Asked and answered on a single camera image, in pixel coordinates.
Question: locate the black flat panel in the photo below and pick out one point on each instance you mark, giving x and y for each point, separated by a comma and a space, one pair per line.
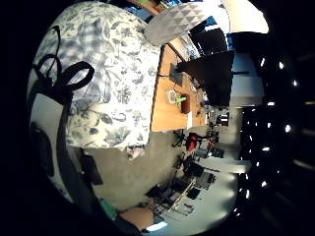
92, 169

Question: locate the blue floral white cloth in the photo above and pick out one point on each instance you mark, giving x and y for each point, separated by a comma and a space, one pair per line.
111, 72

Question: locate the green band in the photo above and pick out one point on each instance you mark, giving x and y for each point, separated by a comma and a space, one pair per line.
109, 208

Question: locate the wooden desk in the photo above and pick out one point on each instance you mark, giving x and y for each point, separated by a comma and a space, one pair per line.
167, 114

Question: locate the white round container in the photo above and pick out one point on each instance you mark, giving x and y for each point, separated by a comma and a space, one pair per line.
171, 97

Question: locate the tan round seat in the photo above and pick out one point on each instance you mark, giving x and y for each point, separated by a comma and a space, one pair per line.
138, 218

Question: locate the green small object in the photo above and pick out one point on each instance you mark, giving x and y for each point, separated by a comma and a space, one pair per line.
181, 99

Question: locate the brown cup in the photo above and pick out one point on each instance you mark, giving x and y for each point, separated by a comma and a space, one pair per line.
185, 104

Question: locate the grey box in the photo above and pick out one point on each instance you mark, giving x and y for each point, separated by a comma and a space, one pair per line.
176, 74

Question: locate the white paper sheet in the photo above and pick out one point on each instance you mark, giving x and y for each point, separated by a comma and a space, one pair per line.
189, 120

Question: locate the red and black office chair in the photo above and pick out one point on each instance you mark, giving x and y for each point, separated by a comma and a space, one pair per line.
192, 141

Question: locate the black flat device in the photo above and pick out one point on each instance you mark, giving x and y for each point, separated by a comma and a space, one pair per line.
193, 193

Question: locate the grey triangle-patterned cushion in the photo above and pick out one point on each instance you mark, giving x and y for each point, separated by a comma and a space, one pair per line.
175, 23

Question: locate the large black monitor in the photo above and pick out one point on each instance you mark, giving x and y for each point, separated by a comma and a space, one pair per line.
215, 77

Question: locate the white long table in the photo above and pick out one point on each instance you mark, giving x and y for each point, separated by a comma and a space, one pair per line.
210, 200

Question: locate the small black monitor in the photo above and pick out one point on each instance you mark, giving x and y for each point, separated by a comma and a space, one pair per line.
210, 41

